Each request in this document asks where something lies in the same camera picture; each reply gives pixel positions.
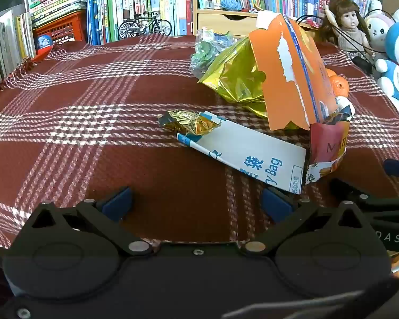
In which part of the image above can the torn orange carton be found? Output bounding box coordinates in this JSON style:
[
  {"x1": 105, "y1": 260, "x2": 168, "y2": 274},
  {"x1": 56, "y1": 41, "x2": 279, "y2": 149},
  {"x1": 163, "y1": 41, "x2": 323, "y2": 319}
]
[{"x1": 248, "y1": 11, "x2": 340, "y2": 131}]

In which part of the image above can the white paper bag blue print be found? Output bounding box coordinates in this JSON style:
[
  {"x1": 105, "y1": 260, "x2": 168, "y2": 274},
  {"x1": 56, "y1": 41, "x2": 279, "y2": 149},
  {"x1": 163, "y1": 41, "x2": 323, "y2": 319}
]
[{"x1": 176, "y1": 111, "x2": 307, "y2": 194}]

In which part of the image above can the blue labelled container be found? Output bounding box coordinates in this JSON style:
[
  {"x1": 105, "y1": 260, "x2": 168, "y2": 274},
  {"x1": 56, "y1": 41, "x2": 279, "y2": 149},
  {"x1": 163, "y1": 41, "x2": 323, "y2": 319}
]
[{"x1": 34, "y1": 34, "x2": 54, "y2": 54}]

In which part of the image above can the red orange snack packet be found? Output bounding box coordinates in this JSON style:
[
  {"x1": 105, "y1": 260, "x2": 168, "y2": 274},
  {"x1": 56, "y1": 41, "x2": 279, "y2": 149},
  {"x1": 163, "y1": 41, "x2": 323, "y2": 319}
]
[{"x1": 304, "y1": 120, "x2": 351, "y2": 185}]

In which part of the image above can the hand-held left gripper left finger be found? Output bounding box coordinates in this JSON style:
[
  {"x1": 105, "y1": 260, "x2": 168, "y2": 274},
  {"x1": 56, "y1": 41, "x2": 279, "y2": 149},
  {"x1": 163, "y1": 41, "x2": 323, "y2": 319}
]
[{"x1": 27, "y1": 186, "x2": 153, "y2": 257}]

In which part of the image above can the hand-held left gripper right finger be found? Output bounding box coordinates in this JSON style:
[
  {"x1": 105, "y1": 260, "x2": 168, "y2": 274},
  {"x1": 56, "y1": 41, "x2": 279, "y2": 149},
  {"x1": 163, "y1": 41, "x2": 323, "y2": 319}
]
[{"x1": 238, "y1": 186, "x2": 369, "y2": 257}]

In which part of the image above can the gold wrapper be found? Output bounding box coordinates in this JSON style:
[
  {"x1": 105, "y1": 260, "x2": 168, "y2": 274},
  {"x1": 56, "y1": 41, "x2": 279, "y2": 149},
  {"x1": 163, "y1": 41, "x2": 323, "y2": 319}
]
[{"x1": 157, "y1": 110, "x2": 222, "y2": 137}]

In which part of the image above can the wooden drawer organizer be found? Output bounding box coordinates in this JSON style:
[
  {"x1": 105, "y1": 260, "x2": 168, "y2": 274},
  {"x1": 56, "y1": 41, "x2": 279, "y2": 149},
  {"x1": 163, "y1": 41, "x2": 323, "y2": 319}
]
[{"x1": 192, "y1": 0, "x2": 320, "y2": 38}]

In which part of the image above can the clear bag with green contents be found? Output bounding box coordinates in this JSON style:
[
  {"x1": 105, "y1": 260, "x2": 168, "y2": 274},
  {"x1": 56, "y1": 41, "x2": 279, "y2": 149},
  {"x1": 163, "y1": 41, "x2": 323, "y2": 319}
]
[{"x1": 189, "y1": 27, "x2": 244, "y2": 81}]

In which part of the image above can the miniature black bicycle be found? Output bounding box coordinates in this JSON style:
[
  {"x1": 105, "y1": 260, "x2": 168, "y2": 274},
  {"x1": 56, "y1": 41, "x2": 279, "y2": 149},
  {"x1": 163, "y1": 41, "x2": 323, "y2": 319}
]
[{"x1": 117, "y1": 10, "x2": 173, "y2": 40}]

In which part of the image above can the row of upright books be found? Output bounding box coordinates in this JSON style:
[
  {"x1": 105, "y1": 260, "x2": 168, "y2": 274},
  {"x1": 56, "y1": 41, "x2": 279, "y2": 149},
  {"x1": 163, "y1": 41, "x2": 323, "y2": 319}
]
[{"x1": 86, "y1": 0, "x2": 380, "y2": 37}]

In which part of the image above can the stack of picture books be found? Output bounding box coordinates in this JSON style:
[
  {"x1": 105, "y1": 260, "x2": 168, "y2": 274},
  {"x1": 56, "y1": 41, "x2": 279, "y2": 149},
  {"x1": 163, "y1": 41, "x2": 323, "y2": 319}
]
[{"x1": 27, "y1": 0, "x2": 88, "y2": 29}]

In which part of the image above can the white pink bunny plush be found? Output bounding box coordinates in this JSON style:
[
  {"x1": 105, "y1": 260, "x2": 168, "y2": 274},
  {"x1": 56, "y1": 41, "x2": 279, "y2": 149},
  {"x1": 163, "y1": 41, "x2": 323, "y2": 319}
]
[{"x1": 364, "y1": 7, "x2": 399, "y2": 54}]

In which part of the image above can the gold foil bag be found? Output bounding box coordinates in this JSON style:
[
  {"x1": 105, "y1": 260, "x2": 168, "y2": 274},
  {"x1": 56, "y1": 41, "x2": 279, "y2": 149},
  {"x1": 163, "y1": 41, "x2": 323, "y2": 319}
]
[{"x1": 197, "y1": 36, "x2": 308, "y2": 130}]

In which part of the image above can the white blue wrapper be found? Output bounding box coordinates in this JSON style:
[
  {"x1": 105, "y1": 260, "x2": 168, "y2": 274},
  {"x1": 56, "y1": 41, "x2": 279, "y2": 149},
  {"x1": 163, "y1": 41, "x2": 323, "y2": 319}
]
[{"x1": 334, "y1": 96, "x2": 356, "y2": 122}]

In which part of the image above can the blue yarn knot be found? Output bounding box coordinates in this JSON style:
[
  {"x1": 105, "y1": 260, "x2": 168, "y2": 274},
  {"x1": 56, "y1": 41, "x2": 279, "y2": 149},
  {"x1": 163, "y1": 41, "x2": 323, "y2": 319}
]
[{"x1": 219, "y1": 0, "x2": 243, "y2": 11}]

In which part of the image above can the red plastic crate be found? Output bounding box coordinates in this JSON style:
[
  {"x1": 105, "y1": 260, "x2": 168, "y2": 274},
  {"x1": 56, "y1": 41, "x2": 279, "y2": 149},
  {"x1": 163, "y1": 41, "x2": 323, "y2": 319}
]
[{"x1": 32, "y1": 9, "x2": 89, "y2": 62}]

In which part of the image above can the maroon plaid blanket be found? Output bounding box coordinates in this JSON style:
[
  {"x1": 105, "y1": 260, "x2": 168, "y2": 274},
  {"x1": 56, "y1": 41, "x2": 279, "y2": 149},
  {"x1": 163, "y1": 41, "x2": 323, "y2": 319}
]
[{"x1": 0, "y1": 34, "x2": 399, "y2": 250}]

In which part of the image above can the brown haired doll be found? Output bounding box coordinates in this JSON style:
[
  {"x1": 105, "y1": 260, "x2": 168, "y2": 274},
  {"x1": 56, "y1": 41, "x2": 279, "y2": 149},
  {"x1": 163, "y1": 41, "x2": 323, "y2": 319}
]
[{"x1": 322, "y1": 0, "x2": 377, "y2": 74}]

